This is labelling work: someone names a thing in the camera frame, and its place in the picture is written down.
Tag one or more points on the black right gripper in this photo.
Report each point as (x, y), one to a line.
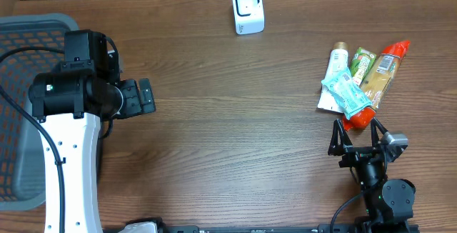
(355, 154)

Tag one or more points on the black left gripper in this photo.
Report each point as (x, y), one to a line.
(137, 104)

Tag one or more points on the green tea packet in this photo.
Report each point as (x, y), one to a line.
(361, 64)

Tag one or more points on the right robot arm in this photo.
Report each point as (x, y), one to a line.
(389, 202)

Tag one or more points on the spaghetti pack with red ends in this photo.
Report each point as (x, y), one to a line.
(377, 82)

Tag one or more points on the white barcode scanner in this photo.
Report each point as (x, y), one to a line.
(248, 16)

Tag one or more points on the grey plastic basket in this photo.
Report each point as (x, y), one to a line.
(22, 157)

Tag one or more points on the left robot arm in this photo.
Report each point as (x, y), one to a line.
(70, 106)

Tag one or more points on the teal wet wipes pack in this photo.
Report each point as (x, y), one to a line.
(346, 92)

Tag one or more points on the white cream tube gold cap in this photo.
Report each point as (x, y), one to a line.
(338, 61)

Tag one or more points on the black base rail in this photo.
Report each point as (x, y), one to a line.
(159, 226)

